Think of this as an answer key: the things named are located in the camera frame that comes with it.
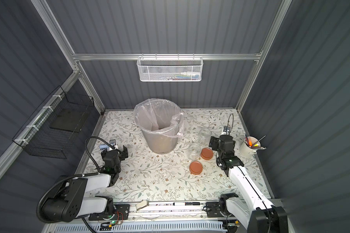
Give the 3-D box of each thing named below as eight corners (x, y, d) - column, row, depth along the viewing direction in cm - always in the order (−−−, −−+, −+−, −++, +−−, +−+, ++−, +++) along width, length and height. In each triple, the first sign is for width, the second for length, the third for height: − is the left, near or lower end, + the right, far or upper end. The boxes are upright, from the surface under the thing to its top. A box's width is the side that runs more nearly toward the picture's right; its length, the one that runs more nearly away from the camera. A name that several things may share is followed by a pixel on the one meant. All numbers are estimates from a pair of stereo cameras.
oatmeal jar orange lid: (188, 160, 94) (189, 153, 87) (188, 149, 99) (189, 142, 92) (199, 160, 94) (201, 153, 87) (198, 149, 99) (200, 142, 92)
